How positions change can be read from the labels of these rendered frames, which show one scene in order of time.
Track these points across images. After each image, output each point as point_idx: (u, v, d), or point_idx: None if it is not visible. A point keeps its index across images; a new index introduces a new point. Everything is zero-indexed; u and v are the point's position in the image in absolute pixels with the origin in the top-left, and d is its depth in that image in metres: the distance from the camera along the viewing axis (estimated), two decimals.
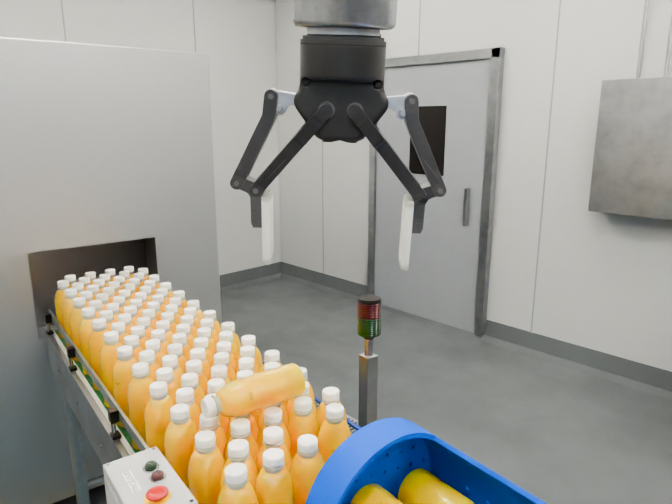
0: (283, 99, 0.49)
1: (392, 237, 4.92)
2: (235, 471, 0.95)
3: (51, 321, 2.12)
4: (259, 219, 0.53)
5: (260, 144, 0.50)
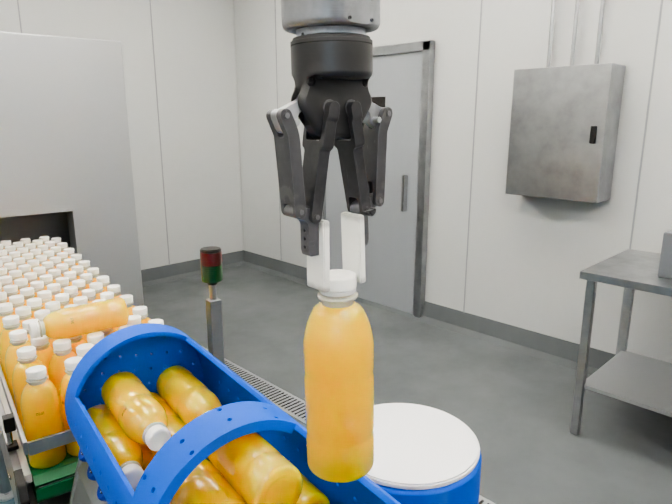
0: (369, 111, 0.55)
1: (340, 224, 5.13)
2: (34, 370, 1.15)
3: None
4: (353, 235, 0.57)
5: (363, 156, 0.56)
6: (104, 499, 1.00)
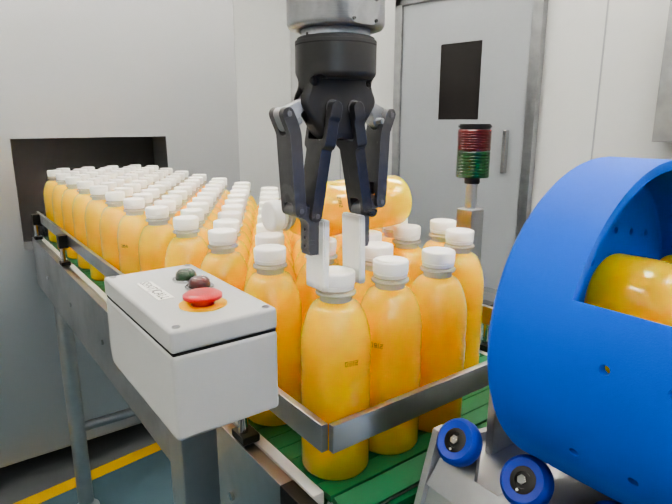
0: (372, 112, 0.55)
1: (418, 192, 4.52)
2: (336, 272, 0.54)
3: (39, 223, 1.72)
4: (354, 236, 0.57)
5: (365, 157, 0.56)
6: None
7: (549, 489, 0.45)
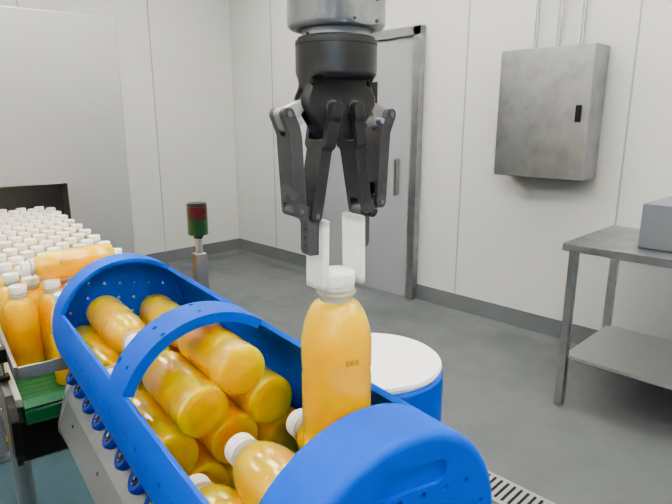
0: (372, 112, 0.55)
1: (334, 209, 5.19)
2: (336, 272, 0.54)
3: None
4: (354, 236, 0.57)
5: (365, 156, 0.56)
6: (88, 411, 1.07)
7: None
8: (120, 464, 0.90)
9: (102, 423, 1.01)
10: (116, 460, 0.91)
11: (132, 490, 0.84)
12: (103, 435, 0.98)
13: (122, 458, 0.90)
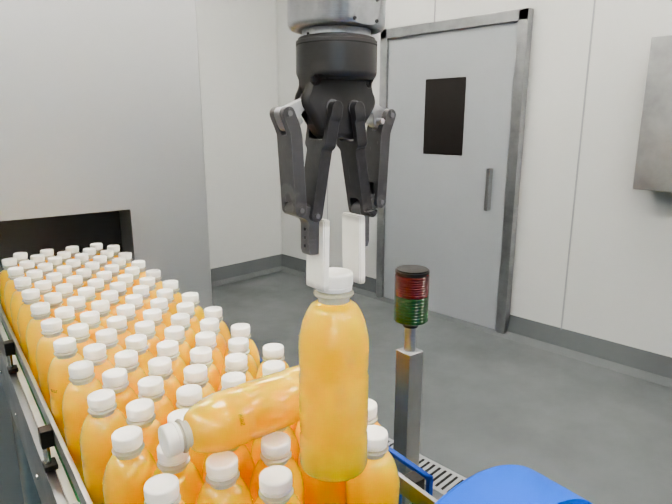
0: (372, 112, 0.55)
1: (404, 225, 4.49)
2: None
3: None
4: (354, 236, 0.57)
5: (365, 157, 0.56)
6: None
7: None
8: None
9: None
10: None
11: None
12: None
13: None
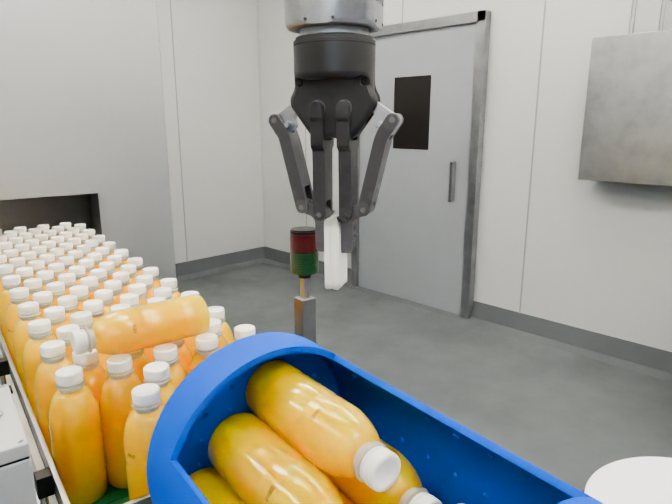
0: (385, 115, 0.50)
1: (376, 216, 4.71)
2: None
3: None
4: (348, 241, 0.55)
5: None
6: None
7: None
8: None
9: None
10: None
11: None
12: None
13: None
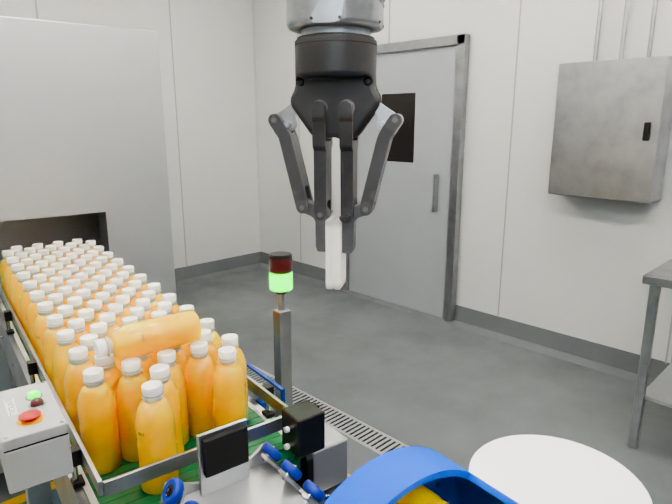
0: (386, 115, 0.51)
1: (365, 224, 4.97)
2: None
3: None
4: (347, 241, 0.55)
5: None
6: None
7: None
8: None
9: None
10: None
11: None
12: None
13: None
